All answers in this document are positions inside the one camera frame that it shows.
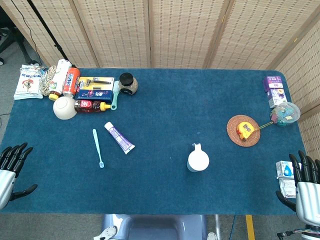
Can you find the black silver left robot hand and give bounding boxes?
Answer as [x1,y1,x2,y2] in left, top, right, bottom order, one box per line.
[0,142,38,210]

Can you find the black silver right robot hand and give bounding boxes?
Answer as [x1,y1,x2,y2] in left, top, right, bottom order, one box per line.
[275,149,320,227]

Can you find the light blue toothbrush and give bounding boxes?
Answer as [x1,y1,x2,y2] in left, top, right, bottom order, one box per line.
[92,128,105,169]

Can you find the white cup with handle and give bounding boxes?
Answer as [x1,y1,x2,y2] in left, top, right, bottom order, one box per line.
[186,143,210,173]

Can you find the white purple toothpaste tube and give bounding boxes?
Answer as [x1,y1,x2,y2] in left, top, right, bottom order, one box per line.
[104,121,136,155]

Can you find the white paper packet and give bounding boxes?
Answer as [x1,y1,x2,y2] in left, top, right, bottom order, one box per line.
[278,177,298,199]

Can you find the white and blue mask box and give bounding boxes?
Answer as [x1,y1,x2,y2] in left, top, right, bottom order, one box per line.
[275,160,296,180]

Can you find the clear tub of coloured clips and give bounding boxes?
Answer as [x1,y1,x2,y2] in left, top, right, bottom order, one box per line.
[269,101,301,127]

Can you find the white ceramic bowl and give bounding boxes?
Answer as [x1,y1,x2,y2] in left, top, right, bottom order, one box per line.
[52,96,78,120]

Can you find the yellow tape measure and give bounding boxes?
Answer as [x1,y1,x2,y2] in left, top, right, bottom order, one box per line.
[236,121,275,140]

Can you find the white printed food bag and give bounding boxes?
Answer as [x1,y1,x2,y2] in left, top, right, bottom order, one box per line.
[13,64,45,101]

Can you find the round woven brown coaster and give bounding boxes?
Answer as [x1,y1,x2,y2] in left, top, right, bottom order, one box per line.
[226,114,261,148]

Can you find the white and purple box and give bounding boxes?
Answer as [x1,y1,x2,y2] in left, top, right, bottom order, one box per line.
[266,88,288,109]

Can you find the dark red bottle yellow cap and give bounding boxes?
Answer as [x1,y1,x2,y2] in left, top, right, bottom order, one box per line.
[74,99,112,114]

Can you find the white bottle with yellow cap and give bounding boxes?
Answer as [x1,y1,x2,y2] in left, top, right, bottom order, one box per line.
[48,58,73,102]

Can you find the orange drink can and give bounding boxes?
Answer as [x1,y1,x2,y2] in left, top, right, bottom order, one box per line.
[62,67,81,98]

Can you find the dark blue long box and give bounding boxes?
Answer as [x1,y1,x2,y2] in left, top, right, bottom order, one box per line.
[76,89,115,101]

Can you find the razor in yellow card pack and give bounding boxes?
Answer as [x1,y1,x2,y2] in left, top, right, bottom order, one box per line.
[75,76,116,94]

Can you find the mint green brush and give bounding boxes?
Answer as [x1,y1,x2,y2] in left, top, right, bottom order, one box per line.
[110,80,121,111]

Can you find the black stand pole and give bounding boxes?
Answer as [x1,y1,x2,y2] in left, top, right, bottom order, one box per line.
[26,0,77,68]

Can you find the blue-grey robot torso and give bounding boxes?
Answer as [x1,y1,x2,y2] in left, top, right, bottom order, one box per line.
[93,214,218,240]

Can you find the glass jar with black lid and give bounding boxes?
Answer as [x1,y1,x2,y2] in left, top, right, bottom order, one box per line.
[117,72,139,97]

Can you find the dark office chair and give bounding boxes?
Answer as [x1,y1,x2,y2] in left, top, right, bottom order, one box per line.
[0,7,33,66]

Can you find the blue felt table cloth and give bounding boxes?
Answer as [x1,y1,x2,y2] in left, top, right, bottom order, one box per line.
[0,67,313,216]

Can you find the bamboo folding screen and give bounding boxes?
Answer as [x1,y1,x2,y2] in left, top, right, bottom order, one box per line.
[0,0,320,161]

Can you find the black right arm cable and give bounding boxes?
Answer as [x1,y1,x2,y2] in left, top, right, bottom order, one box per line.
[276,228,305,238]

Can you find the beige braided rope bundle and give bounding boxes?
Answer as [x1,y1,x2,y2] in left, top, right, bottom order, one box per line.
[39,65,57,97]

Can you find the thin black hanging cable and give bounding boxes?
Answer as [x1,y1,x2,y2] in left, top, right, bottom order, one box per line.
[9,0,42,65]

